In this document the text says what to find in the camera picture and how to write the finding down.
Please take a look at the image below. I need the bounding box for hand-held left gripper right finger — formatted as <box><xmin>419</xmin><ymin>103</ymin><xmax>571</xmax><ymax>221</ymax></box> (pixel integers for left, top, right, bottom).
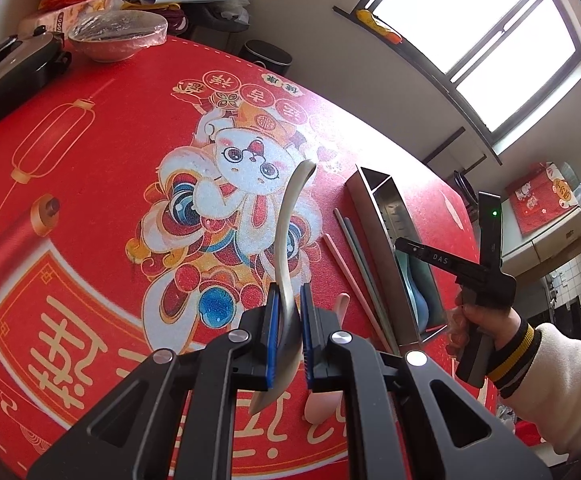
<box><xmin>301</xmin><ymin>282</ymin><xmax>554</xmax><ymax>480</ymax></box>

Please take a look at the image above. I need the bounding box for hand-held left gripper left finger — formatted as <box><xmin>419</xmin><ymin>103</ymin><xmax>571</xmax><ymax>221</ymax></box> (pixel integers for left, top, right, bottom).
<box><xmin>28</xmin><ymin>282</ymin><xmax>281</xmax><ymax>480</ymax></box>

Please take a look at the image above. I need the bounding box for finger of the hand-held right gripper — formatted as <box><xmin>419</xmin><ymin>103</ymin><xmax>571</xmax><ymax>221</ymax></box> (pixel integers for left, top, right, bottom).
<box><xmin>395</xmin><ymin>238</ymin><xmax>456</xmax><ymax>275</ymax></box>

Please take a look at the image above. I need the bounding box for stainless steel utensil tray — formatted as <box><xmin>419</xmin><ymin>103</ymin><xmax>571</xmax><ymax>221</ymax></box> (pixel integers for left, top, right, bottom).
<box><xmin>345</xmin><ymin>165</ymin><xmax>449</xmax><ymax>346</ymax></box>

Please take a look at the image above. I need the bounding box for pink spoon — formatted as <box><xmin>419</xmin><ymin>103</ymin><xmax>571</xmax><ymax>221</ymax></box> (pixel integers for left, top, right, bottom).
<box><xmin>305</xmin><ymin>292</ymin><xmax>351</xmax><ymax>423</ymax></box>

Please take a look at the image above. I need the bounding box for teal chopstick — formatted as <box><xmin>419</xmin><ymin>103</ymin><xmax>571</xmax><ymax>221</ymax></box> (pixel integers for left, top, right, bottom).
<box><xmin>342</xmin><ymin>216</ymin><xmax>401</xmax><ymax>356</ymax></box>

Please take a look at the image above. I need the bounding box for blue grey chopstick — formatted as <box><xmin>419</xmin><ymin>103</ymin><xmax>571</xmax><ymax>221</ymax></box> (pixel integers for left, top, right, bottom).
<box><xmin>333</xmin><ymin>207</ymin><xmax>396</xmax><ymax>356</ymax></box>

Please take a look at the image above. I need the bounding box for blue spoon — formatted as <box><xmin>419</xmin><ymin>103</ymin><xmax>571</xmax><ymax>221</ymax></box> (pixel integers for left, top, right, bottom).
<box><xmin>403</xmin><ymin>280</ymin><xmax>434</xmax><ymax>333</ymax></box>

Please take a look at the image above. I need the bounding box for pink chopstick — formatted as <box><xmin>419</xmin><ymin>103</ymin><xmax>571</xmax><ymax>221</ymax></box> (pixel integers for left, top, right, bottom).
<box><xmin>322</xmin><ymin>233</ymin><xmax>394</xmax><ymax>353</ymax></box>

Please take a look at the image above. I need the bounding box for white spoon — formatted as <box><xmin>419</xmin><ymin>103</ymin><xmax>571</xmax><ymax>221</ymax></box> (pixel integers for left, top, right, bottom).
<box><xmin>248</xmin><ymin>159</ymin><xmax>317</xmax><ymax>416</ymax></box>

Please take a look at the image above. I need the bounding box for person's right forearm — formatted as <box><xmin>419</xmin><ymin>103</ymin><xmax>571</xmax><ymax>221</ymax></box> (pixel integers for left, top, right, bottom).
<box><xmin>485</xmin><ymin>317</ymin><xmax>581</xmax><ymax>456</ymax></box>

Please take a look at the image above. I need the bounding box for person's right hand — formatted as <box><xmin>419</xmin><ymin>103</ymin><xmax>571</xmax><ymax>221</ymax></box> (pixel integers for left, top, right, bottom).
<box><xmin>445</xmin><ymin>292</ymin><xmax>522</xmax><ymax>358</ymax></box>

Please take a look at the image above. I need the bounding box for white refrigerator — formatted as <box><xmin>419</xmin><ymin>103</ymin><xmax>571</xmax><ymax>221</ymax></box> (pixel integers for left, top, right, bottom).
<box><xmin>501</xmin><ymin>205</ymin><xmax>581</xmax><ymax>273</ymax></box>

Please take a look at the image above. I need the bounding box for red printed cloth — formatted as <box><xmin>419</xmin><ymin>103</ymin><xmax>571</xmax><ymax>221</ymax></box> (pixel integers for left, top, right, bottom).
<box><xmin>505</xmin><ymin>161</ymin><xmax>581</xmax><ymax>235</ymax></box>

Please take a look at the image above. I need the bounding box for dark window sill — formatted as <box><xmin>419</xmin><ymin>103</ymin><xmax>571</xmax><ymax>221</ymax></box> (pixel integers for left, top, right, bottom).
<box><xmin>333</xmin><ymin>5</ymin><xmax>502</xmax><ymax>166</ymax></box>

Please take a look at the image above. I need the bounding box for yellow orange packet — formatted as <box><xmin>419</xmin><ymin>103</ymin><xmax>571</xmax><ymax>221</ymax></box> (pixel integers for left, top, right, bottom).
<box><xmin>355</xmin><ymin>8</ymin><xmax>404</xmax><ymax>45</ymax></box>

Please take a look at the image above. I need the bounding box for window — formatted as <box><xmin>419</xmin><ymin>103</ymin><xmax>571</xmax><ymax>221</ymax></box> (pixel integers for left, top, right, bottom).
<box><xmin>371</xmin><ymin>0</ymin><xmax>581</xmax><ymax>148</ymax></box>

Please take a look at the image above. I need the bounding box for red printed table mat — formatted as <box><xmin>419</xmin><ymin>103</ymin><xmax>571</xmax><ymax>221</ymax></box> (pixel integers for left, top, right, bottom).
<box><xmin>0</xmin><ymin>35</ymin><xmax>501</xmax><ymax>480</ymax></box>

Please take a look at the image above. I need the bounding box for black round bin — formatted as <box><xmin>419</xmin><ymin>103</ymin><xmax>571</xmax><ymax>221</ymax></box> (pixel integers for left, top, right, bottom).
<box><xmin>242</xmin><ymin>39</ymin><xmax>294</xmax><ymax>78</ymax></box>

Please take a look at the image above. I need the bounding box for clear plastic bag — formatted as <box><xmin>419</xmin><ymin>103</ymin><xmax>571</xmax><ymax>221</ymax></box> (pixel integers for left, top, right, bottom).
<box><xmin>215</xmin><ymin>0</ymin><xmax>251</xmax><ymax>23</ymax></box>

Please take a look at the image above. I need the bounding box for bowl covered with plastic wrap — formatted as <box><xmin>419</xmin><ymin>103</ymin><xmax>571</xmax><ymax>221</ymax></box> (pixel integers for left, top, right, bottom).
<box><xmin>67</xmin><ymin>10</ymin><xmax>168</xmax><ymax>63</ymax></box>

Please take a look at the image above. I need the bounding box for red yellow cloth bundle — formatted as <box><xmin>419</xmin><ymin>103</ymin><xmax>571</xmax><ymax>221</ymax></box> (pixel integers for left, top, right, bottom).
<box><xmin>120</xmin><ymin>0</ymin><xmax>187</xmax><ymax>36</ymax></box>

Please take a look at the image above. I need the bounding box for black electric cooking appliance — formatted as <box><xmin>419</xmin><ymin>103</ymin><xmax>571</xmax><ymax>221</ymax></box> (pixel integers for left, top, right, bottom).
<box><xmin>0</xmin><ymin>32</ymin><xmax>72</xmax><ymax>137</ymax></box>

